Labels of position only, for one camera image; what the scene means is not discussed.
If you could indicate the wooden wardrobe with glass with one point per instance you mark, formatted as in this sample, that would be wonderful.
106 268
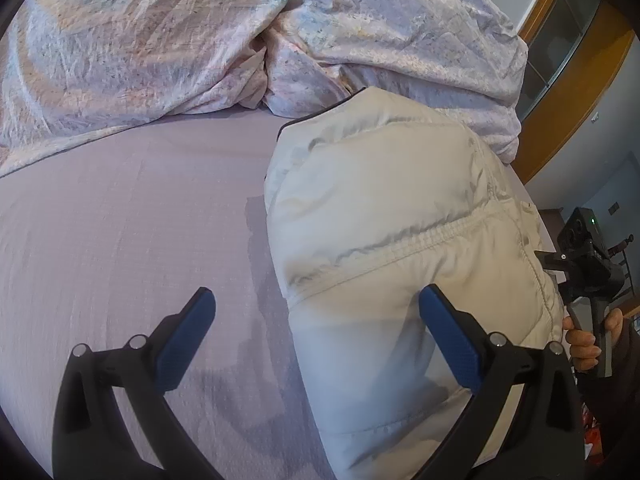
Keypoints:
565 75

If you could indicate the pink floral duvet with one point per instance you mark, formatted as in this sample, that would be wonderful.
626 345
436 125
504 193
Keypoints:
225 35

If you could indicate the dark wall switch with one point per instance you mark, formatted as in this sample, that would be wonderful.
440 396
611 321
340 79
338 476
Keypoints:
614 208

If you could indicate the white puffer vest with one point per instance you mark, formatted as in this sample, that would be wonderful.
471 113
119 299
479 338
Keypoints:
400 240

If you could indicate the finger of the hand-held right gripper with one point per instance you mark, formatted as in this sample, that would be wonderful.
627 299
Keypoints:
550 259

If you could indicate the person's right hand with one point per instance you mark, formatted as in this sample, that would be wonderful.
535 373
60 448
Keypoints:
582 342

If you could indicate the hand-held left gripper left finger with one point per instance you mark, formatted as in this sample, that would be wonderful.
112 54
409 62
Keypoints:
185 340

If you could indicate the wooden chair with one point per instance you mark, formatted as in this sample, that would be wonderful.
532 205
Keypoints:
625 255

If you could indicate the white wall socket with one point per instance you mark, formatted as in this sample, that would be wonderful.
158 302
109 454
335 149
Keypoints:
595 118

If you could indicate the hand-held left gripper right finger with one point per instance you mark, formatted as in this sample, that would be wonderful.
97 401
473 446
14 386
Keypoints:
450 335

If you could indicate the lavender bed sheet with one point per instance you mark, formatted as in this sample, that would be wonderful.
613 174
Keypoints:
135 240

